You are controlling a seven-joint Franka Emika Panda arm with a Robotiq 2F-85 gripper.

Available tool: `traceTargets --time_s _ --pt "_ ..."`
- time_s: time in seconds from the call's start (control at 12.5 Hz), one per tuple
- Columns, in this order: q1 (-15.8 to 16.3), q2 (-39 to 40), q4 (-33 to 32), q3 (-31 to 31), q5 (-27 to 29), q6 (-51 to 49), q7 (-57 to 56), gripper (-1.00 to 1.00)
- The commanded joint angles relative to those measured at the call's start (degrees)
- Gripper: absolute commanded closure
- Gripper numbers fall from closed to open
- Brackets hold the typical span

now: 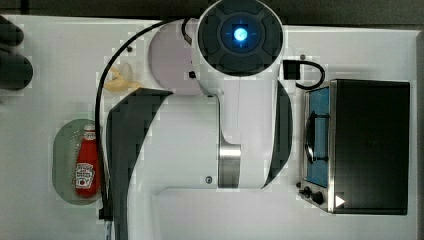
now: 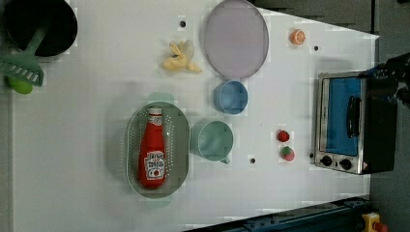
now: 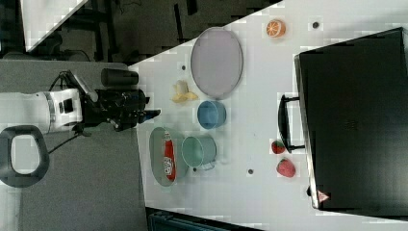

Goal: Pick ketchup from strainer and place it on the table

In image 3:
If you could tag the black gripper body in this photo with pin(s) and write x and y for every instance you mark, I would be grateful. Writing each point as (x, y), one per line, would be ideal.
(124, 109)

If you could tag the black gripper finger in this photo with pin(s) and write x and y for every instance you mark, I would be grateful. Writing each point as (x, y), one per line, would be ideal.
(146, 115)

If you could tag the red ketchup bottle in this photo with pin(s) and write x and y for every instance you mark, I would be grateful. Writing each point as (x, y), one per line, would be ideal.
(169, 160)

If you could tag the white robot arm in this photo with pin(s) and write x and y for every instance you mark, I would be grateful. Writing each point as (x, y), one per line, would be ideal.
(35, 115)

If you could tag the green oval strainer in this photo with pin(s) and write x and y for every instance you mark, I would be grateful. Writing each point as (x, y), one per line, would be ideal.
(157, 151)

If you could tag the black cylinder container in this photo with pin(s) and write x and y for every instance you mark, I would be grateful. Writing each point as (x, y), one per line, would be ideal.
(118, 77)

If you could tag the peeled toy banana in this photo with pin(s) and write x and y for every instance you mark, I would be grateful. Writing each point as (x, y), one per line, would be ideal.
(182, 92)

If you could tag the blue bowl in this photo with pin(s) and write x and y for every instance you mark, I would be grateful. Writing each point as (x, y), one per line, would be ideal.
(211, 114)

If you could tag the green metal cup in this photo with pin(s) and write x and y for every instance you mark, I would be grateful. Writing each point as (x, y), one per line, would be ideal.
(199, 152)

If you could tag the purple oval plate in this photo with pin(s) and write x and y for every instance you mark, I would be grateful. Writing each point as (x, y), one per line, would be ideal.
(216, 62)

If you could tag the small toy strawberry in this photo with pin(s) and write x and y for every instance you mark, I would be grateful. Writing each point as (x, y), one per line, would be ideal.
(278, 147)

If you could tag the large toy strawberry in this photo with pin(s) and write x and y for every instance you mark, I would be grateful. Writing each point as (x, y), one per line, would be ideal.
(286, 168)

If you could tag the toy orange half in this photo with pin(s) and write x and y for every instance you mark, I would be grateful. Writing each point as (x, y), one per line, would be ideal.
(276, 28)

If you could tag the black toaster oven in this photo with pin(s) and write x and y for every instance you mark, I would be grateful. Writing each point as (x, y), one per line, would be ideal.
(353, 105)

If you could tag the blue metal frame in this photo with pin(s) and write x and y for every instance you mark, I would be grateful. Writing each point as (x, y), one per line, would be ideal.
(164, 221)

